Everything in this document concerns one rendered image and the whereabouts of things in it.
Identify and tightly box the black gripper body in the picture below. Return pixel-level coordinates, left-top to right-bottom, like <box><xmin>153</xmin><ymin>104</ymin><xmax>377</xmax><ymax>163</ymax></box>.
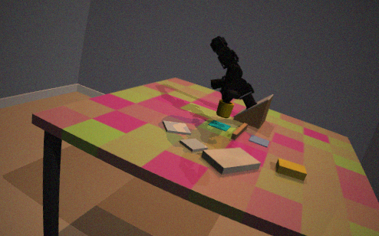
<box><xmin>221</xmin><ymin>75</ymin><xmax>239</xmax><ymax>99</ymax></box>

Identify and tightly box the brown wooden flat bar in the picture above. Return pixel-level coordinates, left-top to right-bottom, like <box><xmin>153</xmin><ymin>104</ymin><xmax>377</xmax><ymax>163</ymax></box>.
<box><xmin>231</xmin><ymin>123</ymin><xmax>248</xmax><ymax>140</ymax></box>

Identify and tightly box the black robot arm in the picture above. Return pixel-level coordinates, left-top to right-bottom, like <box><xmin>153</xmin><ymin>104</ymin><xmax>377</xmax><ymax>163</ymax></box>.
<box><xmin>210</xmin><ymin>36</ymin><xmax>257</xmax><ymax>109</ymax></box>

